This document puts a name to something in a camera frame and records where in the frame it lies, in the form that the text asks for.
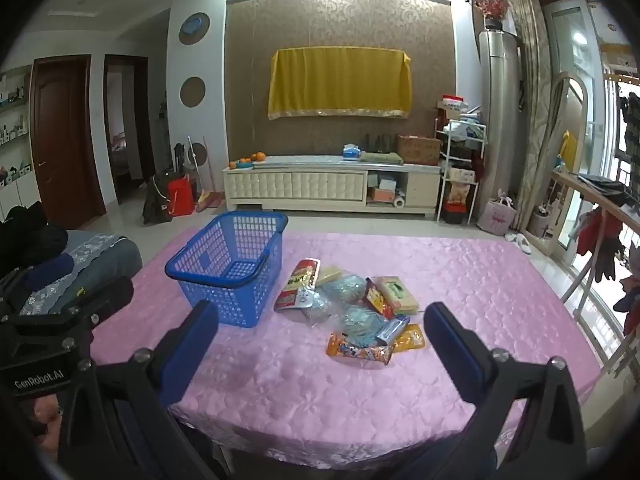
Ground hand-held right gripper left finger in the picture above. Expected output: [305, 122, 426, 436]
[60, 300, 221, 480]

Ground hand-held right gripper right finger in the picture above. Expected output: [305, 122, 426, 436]
[410, 301, 590, 480]

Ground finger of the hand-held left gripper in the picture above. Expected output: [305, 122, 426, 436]
[60, 275, 136, 332]

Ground orange yellow snack packet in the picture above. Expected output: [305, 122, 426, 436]
[392, 324, 426, 352]

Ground blue plastic basket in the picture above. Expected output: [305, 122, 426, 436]
[165, 211, 290, 328]

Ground cream cracker packet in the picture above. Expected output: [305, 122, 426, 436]
[315, 266, 346, 288]

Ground person's left hand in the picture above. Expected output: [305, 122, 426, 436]
[31, 394, 66, 447]

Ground grey patterned sofa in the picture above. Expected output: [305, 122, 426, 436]
[20, 230, 143, 316]

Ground dark blue cloth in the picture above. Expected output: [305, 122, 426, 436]
[25, 252, 73, 291]

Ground green tissue packet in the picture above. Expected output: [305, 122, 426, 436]
[376, 276, 421, 315]

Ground pink quilted table cover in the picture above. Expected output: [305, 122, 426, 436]
[90, 230, 601, 466]

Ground small red snack packet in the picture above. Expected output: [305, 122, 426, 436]
[362, 277, 396, 321]

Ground black clothes pile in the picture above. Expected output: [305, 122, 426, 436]
[0, 205, 70, 281]

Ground orange cartoon snack packet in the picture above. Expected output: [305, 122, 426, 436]
[326, 332, 396, 367]

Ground black bag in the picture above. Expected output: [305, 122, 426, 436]
[142, 172, 176, 225]

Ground red bag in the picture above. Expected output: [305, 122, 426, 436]
[166, 175, 196, 217]

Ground large red snack packet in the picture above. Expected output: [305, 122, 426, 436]
[274, 258, 321, 313]

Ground pink shopping bag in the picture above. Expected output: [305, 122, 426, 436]
[477, 195, 518, 235]

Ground pink broom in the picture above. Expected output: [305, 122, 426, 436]
[187, 135, 221, 212]

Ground orange printed bag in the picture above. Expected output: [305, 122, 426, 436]
[447, 182, 473, 206]

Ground grey waste bin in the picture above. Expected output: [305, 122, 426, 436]
[527, 205, 553, 238]

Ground brown wooden door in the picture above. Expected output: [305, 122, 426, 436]
[30, 55, 106, 231]

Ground white metal shelf rack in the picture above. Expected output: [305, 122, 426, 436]
[434, 119, 488, 223]

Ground black glove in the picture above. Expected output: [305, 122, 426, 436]
[592, 232, 628, 281]

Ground red garment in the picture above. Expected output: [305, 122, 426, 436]
[577, 207, 621, 261]

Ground white tufted media cabinet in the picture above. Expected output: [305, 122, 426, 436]
[222, 154, 443, 218]

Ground brown cardboard box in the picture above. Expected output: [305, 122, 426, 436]
[396, 134, 442, 166]

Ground green folded cloth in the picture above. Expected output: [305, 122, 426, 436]
[360, 151, 405, 165]

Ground black garment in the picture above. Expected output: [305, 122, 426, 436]
[575, 172, 628, 206]

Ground silver standing air conditioner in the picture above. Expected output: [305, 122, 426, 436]
[477, 30, 523, 201]

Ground red and white box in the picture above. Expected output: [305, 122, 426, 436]
[437, 94, 471, 113]

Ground beige patterned curtain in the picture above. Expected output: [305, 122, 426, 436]
[505, 0, 561, 231]

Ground arched standing mirror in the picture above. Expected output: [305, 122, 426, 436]
[550, 72, 591, 256]

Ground yellow cloth cover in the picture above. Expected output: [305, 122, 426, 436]
[267, 49, 413, 121]

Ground dark hanging clothes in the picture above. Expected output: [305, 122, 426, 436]
[615, 90, 640, 161]

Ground vase of red flowers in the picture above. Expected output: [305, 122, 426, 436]
[475, 0, 511, 31]

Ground wooden rail frame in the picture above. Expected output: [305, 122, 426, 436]
[550, 170, 640, 376]

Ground white wall shelf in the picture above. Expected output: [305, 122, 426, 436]
[0, 67, 33, 196]

